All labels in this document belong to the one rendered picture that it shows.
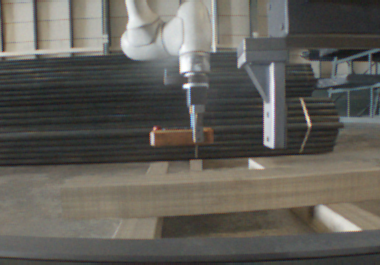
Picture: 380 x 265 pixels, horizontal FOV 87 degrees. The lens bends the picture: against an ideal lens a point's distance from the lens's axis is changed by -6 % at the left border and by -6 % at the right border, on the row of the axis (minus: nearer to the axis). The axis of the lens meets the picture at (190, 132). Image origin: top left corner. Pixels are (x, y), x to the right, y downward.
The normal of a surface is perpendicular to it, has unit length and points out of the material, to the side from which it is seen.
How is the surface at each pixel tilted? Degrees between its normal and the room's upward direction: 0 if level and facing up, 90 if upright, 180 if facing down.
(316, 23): 90
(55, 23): 90
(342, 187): 90
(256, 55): 90
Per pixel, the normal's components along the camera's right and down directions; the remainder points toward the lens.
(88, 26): 0.05, 0.08
